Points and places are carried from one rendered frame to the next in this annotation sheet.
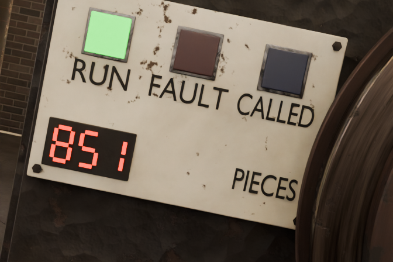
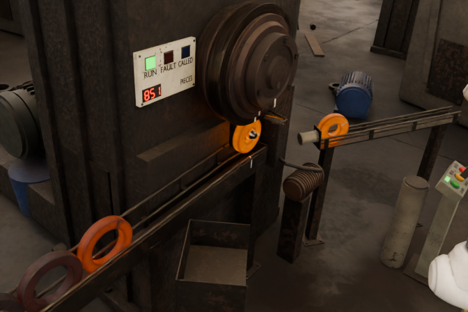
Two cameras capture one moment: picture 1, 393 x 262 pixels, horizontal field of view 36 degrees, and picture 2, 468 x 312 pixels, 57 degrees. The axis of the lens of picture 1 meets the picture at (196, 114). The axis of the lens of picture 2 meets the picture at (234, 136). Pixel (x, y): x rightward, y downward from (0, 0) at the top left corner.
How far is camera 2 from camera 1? 117 cm
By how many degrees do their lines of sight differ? 55
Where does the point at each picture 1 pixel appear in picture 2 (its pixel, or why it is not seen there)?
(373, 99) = (223, 60)
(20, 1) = not seen: outside the picture
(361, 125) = (222, 66)
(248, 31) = (177, 46)
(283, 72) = (186, 52)
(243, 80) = (178, 58)
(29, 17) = not seen: outside the picture
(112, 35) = (152, 63)
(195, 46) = (168, 56)
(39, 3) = not seen: outside the picture
